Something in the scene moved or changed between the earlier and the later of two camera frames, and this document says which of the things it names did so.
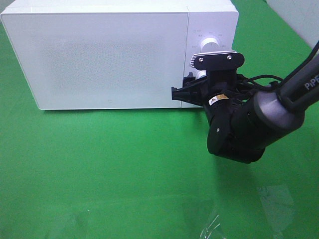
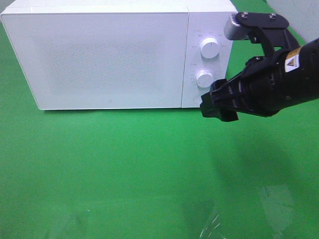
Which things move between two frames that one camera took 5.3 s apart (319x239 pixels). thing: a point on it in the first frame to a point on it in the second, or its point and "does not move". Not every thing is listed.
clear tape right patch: (278, 203) does not move
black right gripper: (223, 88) to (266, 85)
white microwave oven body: (104, 54) does not move
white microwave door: (100, 60) does not move
